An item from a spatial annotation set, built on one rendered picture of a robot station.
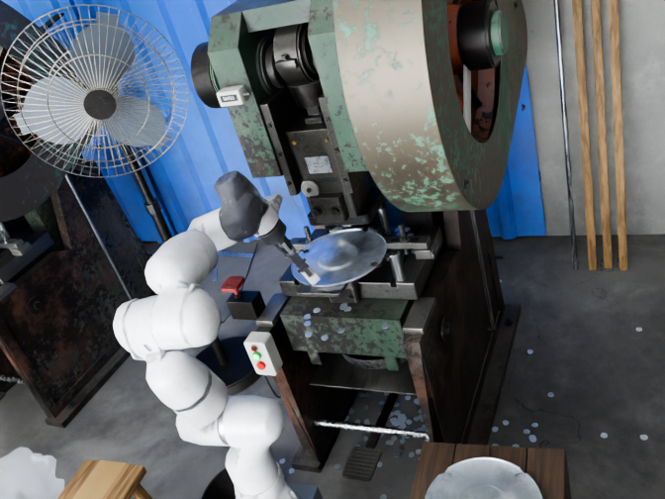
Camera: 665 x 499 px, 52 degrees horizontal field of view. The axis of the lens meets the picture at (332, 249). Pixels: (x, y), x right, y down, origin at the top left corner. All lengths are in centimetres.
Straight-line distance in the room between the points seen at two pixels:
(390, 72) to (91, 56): 123
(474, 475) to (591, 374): 87
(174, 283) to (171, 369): 16
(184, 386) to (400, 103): 69
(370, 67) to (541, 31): 162
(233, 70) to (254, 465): 98
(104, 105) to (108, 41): 20
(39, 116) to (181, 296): 118
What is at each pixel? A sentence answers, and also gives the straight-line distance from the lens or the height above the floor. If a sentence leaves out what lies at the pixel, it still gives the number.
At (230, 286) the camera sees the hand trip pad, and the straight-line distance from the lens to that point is 208.
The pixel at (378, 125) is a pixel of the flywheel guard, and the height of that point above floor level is 131.
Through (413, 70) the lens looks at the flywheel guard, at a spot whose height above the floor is 141.
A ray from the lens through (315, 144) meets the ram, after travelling 187.
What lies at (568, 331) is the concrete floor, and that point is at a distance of 278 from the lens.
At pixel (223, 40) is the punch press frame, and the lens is 183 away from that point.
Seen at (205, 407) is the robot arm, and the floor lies 93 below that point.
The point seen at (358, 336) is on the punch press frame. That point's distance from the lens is 201.
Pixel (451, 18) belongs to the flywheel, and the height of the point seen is 139.
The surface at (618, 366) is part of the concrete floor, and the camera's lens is 263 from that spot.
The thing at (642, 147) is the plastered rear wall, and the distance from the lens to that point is 307.
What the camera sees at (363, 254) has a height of 78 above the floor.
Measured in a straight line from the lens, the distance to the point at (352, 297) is 199.
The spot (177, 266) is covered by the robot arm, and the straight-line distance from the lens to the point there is 135.
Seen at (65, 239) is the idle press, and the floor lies 63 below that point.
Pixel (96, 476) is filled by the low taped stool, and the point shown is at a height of 33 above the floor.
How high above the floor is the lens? 181
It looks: 30 degrees down
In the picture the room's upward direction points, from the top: 17 degrees counter-clockwise
